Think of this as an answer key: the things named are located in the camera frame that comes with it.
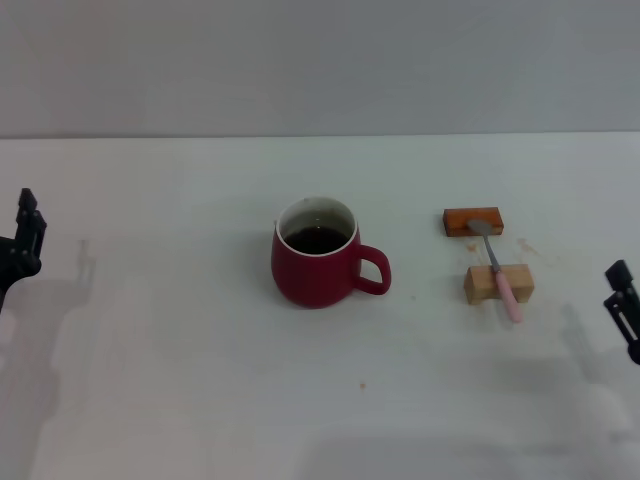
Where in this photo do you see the dark orange wooden block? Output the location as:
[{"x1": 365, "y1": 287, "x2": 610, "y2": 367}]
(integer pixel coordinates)
[{"x1": 442, "y1": 206, "x2": 505, "y2": 239}]

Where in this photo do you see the red ceramic coffee cup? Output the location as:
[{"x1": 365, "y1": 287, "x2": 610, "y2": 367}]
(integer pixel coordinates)
[{"x1": 271, "y1": 195, "x2": 392, "y2": 310}]

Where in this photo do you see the pink handled metal spoon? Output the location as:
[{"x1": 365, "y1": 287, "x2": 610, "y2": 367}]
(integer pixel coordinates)
[{"x1": 466, "y1": 219, "x2": 525, "y2": 324}]

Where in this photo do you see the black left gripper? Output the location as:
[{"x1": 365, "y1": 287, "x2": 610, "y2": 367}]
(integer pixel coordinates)
[{"x1": 0, "y1": 187, "x2": 49, "y2": 314}]

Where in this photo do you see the light wooden bridge block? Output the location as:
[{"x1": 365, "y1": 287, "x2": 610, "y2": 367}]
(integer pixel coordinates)
[{"x1": 463, "y1": 263, "x2": 536, "y2": 306}]

